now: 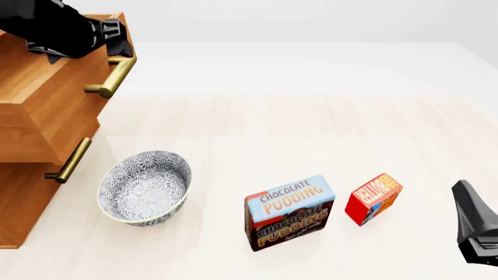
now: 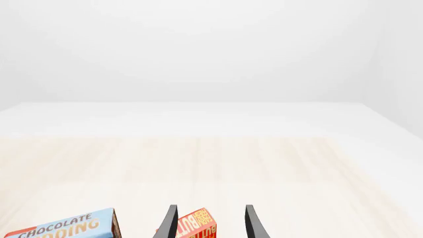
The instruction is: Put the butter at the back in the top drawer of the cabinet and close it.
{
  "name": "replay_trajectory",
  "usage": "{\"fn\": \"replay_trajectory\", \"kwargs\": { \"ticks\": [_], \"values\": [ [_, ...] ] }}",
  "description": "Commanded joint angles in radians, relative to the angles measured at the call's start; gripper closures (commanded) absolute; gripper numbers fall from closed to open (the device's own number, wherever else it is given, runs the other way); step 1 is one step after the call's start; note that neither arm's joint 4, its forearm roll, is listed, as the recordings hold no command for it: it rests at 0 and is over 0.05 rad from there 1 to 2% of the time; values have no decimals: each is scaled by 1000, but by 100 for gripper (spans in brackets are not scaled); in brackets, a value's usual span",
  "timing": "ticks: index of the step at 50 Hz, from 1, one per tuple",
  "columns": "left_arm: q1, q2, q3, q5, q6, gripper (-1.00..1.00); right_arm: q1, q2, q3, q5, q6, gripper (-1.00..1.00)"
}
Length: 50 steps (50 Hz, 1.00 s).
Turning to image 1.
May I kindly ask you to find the wooden drawer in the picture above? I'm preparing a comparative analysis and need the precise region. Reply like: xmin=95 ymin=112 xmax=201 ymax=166
xmin=0 ymin=12 xmax=138 ymax=165

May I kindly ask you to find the patterned grey white bowl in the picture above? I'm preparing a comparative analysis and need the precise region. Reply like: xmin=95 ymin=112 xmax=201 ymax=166
xmin=96 ymin=149 xmax=193 ymax=228

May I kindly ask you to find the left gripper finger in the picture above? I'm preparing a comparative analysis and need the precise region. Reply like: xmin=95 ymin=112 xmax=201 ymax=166
xmin=26 ymin=42 xmax=65 ymax=65
xmin=107 ymin=37 xmax=134 ymax=58

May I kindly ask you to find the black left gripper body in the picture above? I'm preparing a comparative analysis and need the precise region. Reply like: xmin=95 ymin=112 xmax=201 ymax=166
xmin=87 ymin=17 xmax=128 ymax=49

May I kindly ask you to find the chocolate pudding box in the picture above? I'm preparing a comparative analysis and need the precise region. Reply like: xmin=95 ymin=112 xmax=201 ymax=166
xmin=244 ymin=174 xmax=337 ymax=253

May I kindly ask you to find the red orange butter box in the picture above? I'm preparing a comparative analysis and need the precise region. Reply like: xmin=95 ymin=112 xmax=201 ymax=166
xmin=344 ymin=172 xmax=405 ymax=228

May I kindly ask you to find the wooden cabinet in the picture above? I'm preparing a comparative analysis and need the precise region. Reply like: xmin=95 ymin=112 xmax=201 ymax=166
xmin=0 ymin=161 xmax=66 ymax=250

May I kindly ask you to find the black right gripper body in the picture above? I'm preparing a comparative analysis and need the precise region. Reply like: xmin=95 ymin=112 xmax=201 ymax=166
xmin=457 ymin=229 xmax=498 ymax=268

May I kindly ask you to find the brass drawer handle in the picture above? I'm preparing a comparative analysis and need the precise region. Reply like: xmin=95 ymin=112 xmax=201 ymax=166
xmin=44 ymin=136 xmax=93 ymax=184
xmin=83 ymin=56 xmax=138 ymax=100

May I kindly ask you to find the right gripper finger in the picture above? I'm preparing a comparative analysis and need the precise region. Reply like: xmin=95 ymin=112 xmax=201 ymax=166
xmin=451 ymin=179 xmax=498 ymax=243

